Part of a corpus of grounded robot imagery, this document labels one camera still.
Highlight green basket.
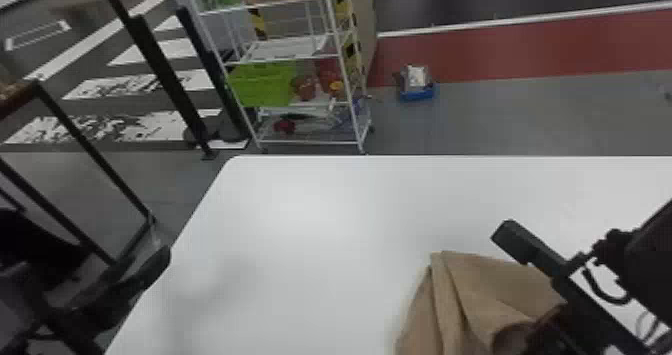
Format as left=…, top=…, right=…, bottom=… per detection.
left=227, top=62, right=298, bottom=109

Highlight blue basket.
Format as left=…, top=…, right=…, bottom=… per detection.
left=397, top=64, right=437, bottom=103

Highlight white wire rack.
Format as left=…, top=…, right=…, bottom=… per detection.
left=168, top=0, right=377, bottom=155

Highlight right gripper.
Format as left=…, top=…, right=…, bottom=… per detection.
left=524, top=275, right=655, bottom=355

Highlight black cable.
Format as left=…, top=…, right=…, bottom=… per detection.
left=579, top=264, right=632, bottom=307

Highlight black side table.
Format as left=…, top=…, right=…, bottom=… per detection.
left=0, top=77, right=159, bottom=268
left=36, top=0, right=253, bottom=162

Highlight beige towel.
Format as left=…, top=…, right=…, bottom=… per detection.
left=394, top=250, right=567, bottom=355

